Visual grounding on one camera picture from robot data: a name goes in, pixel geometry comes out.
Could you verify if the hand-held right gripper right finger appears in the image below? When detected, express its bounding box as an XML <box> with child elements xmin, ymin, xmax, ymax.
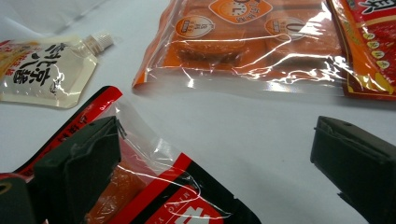
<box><xmin>310</xmin><ymin>115</ymin><xmax>396</xmax><ymax>224</ymax></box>

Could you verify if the orange clear food packet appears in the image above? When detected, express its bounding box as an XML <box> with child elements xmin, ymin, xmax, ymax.
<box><xmin>132</xmin><ymin>0</ymin><xmax>351</xmax><ymax>94</ymax></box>

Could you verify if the clear snack packet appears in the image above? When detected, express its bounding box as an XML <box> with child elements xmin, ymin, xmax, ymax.
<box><xmin>0</xmin><ymin>30</ymin><xmax>115</xmax><ymax>110</ymax></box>

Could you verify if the red seasoning packet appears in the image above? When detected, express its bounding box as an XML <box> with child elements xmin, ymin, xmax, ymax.
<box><xmin>326</xmin><ymin>0</ymin><xmax>396</xmax><ymax>101</ymax></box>

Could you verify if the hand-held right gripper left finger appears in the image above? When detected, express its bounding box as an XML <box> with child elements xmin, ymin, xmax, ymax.
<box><xmin>32</xmin><ymin>115</ymin><xmax>122</xmax><ymax>224</ymax></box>

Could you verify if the black and red food packet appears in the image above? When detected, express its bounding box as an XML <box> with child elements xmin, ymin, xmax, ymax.
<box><xmin>13</xmin><ymin>85</ymin><xmax>262</xmax><ymax>224</ymax></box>

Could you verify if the white table sheet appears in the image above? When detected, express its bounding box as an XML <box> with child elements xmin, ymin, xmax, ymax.
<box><xmin>0</xmin><ymin>0</ymin><xmax>396</xmax><ymax>224</ymax></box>

